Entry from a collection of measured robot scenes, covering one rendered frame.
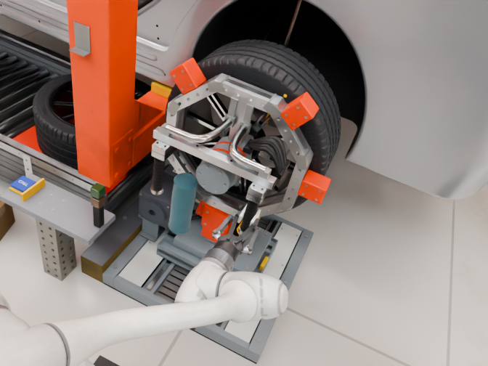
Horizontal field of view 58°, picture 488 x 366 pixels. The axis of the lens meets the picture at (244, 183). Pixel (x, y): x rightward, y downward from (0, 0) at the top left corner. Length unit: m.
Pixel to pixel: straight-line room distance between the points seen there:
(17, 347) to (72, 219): 1.12
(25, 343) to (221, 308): 0.40
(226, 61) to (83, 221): 0.85
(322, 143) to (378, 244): 1.35
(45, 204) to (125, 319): 1.08
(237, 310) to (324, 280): 1.44
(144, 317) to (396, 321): 1.72
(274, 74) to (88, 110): 0.69
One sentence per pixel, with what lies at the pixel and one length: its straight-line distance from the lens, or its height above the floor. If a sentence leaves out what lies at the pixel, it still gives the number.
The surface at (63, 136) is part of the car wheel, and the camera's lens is 2.21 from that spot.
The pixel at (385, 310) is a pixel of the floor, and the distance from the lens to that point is 2.47.
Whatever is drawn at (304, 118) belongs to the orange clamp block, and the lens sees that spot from 1.39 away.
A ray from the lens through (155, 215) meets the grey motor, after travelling 2.07.
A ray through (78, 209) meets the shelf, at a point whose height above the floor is 0.45.
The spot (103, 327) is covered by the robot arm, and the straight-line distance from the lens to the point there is 0.91.
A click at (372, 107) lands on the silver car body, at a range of 1.80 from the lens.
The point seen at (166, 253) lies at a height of 0.13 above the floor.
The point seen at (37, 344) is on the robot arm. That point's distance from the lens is 0.80.
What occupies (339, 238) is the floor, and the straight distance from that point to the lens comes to 2.67.
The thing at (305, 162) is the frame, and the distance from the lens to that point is 1.47.
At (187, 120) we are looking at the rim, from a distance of 1.74.
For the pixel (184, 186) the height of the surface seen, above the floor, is 0.74.
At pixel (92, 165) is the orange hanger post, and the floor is 0.60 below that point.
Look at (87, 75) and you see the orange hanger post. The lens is 1.63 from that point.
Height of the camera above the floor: 1.82
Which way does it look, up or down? 41 degrees down
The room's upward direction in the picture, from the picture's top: 15 degrees clockwise
